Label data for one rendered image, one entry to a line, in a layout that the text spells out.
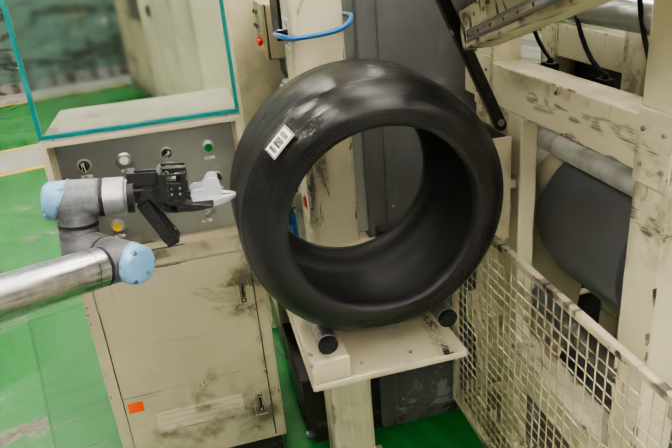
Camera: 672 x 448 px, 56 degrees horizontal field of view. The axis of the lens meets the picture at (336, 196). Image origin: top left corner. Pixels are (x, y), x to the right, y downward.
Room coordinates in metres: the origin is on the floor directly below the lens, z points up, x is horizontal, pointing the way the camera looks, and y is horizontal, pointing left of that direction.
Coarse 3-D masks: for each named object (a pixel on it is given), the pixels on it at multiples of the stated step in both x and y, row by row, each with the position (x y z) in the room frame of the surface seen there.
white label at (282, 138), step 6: (282, 132) 1.13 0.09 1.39; (288, 132) 1.12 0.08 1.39; (276, 138) 1.13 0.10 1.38; (282, 138) 1.12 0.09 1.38; (288, 138) 1.11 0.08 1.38; (270, 144) 1.13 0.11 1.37; (276, 144) 1.12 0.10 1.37; (282, 144) 1.11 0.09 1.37; (270, 150) 1.12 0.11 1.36; (276, 150) 1.11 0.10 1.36; (276, 156) 1.10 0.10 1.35
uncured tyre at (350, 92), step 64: (384, 64) 1.32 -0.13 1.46; (256, 128) 1.24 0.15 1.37; (320, 128) 1.12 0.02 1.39; (448, 128) 1.17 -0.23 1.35; (256, 192) 1.12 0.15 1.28; (448, 192) 1.44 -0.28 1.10; (256, 256) 1.11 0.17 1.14; (320, 256) 1.39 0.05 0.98; (384, 256) 1.42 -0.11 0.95; (448, 256) 1.32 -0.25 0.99; (320, 320) 1.12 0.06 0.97; (384, 320) 1.14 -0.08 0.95
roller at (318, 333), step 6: (312, 324) 1.20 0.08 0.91; (312, 330) 1.19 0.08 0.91; (318, 330) 1.17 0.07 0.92; (324, 330) 1.16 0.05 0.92; (330, 330) 1.16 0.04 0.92; (318, 336) 1.15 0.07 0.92; (324, 336) 1.14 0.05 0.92; (330, 336) 1.14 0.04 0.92; (318, 342) 1.14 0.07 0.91; (324, 342) 1.13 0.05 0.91; (330, 342) 1.13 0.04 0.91; (336, 342) 1.13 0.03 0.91; (318, 348) 1.14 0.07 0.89; (324, 348) 1.13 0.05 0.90; (330, 348) 1.13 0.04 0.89; (336, 348) 1.14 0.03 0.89
